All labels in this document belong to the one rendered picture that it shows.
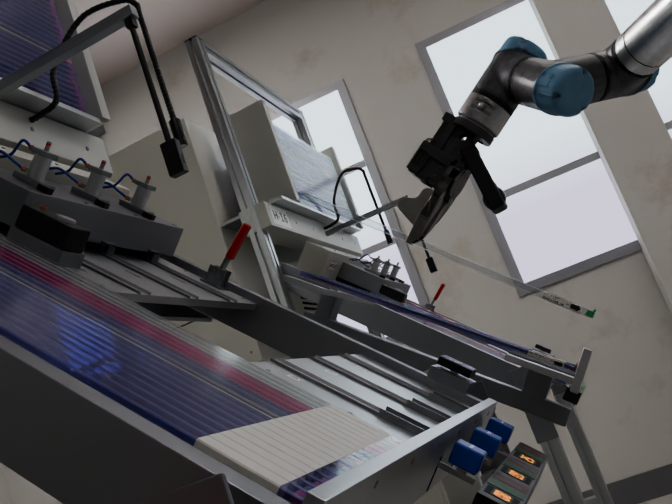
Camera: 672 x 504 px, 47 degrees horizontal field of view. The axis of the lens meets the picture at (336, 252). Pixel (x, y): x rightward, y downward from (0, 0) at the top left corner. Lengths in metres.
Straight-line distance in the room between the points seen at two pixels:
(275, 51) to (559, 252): 1.95
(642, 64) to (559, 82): 0.13
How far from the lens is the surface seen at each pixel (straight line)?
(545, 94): 1.16
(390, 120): 4.21
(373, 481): 0.53
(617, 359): 3.94
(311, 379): 0.80
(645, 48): 1.20
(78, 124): 1.38
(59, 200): 0.99
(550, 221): 3.96
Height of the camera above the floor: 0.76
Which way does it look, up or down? 13 degrees up
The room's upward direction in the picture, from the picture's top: 20 degrees counter-clockwise
